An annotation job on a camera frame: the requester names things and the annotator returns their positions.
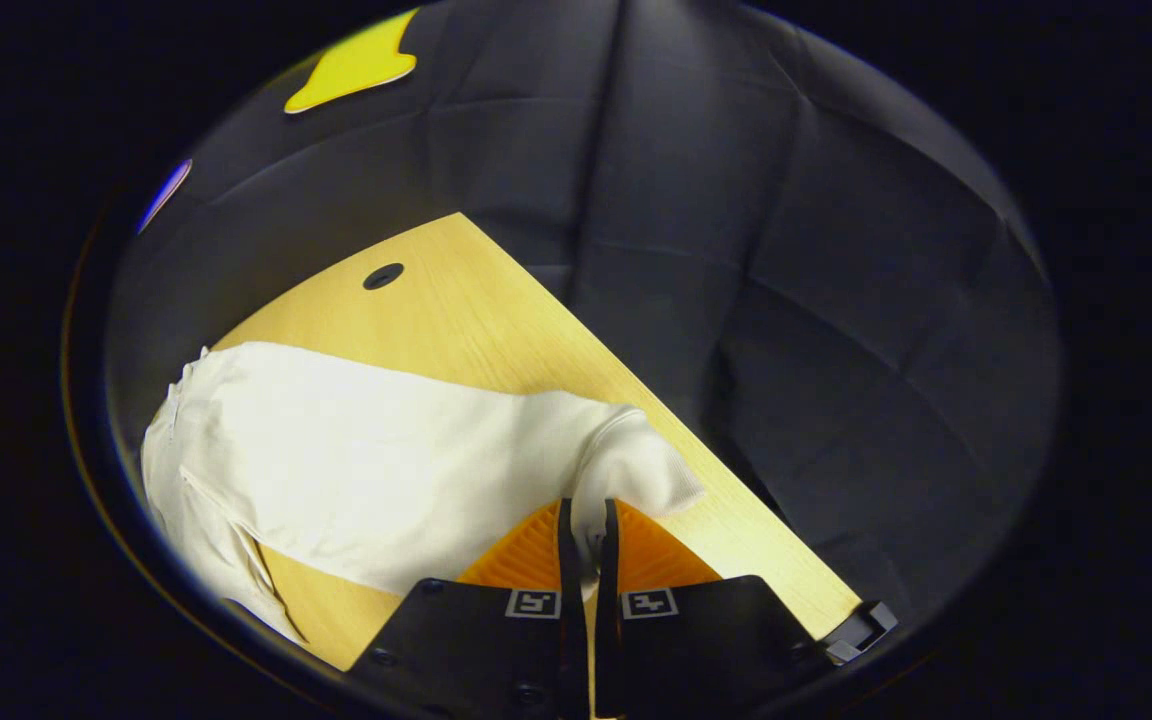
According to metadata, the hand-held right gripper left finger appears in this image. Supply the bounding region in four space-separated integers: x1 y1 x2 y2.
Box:
344 497 590 720

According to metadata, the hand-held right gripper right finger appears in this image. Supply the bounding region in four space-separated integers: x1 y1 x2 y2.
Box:
594 497 834 719

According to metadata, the cream white sweatshirt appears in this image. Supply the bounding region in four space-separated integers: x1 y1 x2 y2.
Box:
139 342 707 646

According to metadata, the black backdrop cloth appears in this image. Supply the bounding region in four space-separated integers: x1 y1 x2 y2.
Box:
106 0 1062 641

